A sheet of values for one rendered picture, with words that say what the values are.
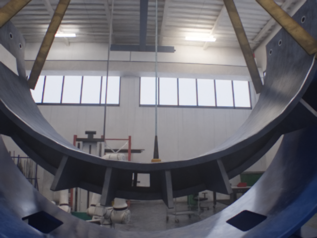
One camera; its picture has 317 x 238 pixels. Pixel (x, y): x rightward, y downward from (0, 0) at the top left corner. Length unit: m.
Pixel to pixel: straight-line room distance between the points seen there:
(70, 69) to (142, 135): 4.84
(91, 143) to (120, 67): 9.46
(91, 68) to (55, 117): 3.03
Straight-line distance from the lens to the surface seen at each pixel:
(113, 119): 12.14
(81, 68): 12.53
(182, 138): 12.08
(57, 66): 12.90
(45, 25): 13.08
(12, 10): 1.65
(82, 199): 3.00
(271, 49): 2.14
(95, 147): 2.98
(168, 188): 1.07
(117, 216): 2.65
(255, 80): 2.03
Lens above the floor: 1.37
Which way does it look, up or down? 13 degrees up
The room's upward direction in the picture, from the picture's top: straight up
